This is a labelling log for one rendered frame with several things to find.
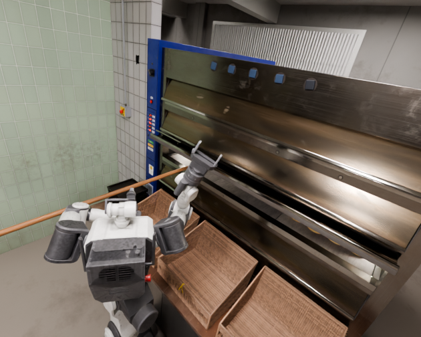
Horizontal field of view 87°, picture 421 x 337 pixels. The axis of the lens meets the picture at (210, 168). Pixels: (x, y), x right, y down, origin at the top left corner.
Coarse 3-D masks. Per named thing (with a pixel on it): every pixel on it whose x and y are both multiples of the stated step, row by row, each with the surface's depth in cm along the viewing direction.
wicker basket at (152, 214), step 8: (160, 192) 222; (144, 200) 211; (152, 200) 219; (160, 200) 222; (168, 200) 215; (144, 208) 215; (152, 208) 224; (160, 208) 223; (168, 208) 216; (152, 216) 224; (160, 216) 223; (192, 216) 197; (192, 224) 189; (184, 232) 185
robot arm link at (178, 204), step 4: (176, 200) 130; (180, 200) 119; (172, 204) 128; (176, 204) 128; (180, 204) 122; (184, 204) 122; (188, 204) 125; (172, 208) 126; (176, 208) 127; (180, 208) 127; (184, 208) 126; (188, 208) 128; (184, 212) 127
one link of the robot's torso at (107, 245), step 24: (144, 216) 104; (96, 240) 87; (120, 240) 89; (144, 240) 91; (96, 264) 78; (120, 264) 80; (144, 264) 83; (96, 288) 84; (120, 288) 88; (144, 288) 93
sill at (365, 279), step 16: (176, 160) 209; (224, 192) 172; (240, 208) 162; (256, 208) 159; (272, 224) 147; (304, 240) 136; (320, 256) 129; (336, 256) 128; (352, 272) 119; (368, 288) 116
